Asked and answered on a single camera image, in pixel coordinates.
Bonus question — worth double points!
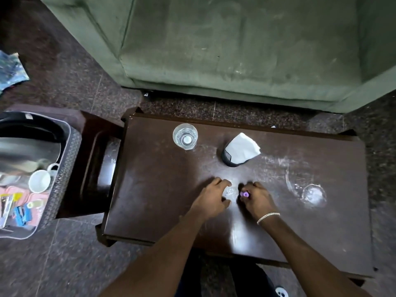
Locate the black tissue holder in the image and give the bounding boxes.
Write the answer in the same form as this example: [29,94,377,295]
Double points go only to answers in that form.
[221,140,248,167]

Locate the black frying pan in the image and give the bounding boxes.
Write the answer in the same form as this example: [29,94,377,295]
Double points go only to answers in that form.
[0,113,67,143]

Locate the person's right forearm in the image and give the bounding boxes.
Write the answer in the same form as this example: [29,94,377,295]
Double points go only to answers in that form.
[258,214,373,297]

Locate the green fabric sofa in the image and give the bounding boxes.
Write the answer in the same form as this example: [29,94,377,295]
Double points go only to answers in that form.
[37,0,396,114]

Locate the person's right hand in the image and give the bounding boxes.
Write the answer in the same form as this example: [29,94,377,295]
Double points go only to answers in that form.
[237,181,280,223]

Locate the dark brown wooden table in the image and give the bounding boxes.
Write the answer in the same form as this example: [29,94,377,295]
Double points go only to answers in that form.
[96,108,376,286]

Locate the person's left hand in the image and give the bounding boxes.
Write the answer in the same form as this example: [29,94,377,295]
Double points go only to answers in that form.
[190,177,232,221]

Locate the dark brown wooden stool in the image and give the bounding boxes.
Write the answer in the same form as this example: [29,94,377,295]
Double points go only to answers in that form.
[6,103,124,220]

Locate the gray patterned plastic tray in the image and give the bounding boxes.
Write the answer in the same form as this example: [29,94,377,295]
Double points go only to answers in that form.
[0,111,81,240]

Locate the person's dark trousers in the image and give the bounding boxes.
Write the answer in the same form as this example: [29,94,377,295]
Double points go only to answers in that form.
[175,247,279,297]

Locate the silver chain bracelet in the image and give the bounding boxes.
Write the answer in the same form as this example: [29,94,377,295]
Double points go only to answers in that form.
[256,212,281,225]

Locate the small blue packet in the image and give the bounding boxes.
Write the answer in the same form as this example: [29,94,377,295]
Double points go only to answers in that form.
[14,206,33,227]

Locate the empty clear stemmed glass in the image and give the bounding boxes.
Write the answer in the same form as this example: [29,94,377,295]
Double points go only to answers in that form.
[285,168,327,209]

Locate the white ceramic cup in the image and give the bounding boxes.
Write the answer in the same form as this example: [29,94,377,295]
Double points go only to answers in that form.
[28,164,59,194]

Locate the clear glass of water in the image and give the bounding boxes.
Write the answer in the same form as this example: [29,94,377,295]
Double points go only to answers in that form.
[173,123,198,151]

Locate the pink flat packet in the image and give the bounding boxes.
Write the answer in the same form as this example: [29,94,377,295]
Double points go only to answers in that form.
[0,185,52,233]

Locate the person's left forearm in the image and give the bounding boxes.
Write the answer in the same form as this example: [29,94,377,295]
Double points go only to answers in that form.
[100,210,208,297]

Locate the white paper tissue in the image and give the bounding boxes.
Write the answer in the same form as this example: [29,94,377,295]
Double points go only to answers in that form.
[225,133,261,164]

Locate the blue patterned cloth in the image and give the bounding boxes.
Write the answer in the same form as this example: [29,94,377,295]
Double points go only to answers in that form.
[0,51,30,94]

